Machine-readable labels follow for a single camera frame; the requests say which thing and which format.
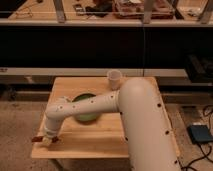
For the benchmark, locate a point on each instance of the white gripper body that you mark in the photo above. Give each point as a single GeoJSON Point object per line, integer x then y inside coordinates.
{"type": "Point", "coordinates": [49, 136]}

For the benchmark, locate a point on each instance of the red chili pepper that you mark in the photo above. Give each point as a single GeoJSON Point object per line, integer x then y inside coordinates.
{"type": "Point", "coordinates": [36, 139]}

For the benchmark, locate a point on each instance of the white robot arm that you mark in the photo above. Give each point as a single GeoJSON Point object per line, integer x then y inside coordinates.
{"type": "Point", "coordinates": [146, 125]}

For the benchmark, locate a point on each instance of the green bowl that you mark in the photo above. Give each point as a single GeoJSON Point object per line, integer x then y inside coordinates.
{"type": "Point", "coordinates": [88, 117]}

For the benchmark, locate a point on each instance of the wooden table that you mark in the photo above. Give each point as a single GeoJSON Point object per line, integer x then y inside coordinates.
{"type": "Point", "coordinates": [102, 138]}

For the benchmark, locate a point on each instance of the white plastic cup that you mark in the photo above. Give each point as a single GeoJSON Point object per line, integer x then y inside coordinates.
{"type": "Point", "coordinates": [114, 78]}

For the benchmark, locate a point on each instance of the black phone on shelf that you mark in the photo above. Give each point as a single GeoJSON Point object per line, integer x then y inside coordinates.
{"type": "Point", "coordinates": [79, 9]}

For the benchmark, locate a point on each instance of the brown tray on shelf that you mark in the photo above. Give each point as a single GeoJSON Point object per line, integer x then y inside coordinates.
{"type": "Point", "coordinates": [135, 9]}

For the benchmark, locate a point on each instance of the black foot pedal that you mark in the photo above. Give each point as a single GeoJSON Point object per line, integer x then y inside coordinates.
{"type": "Point", "coordinates": [199, 134]}

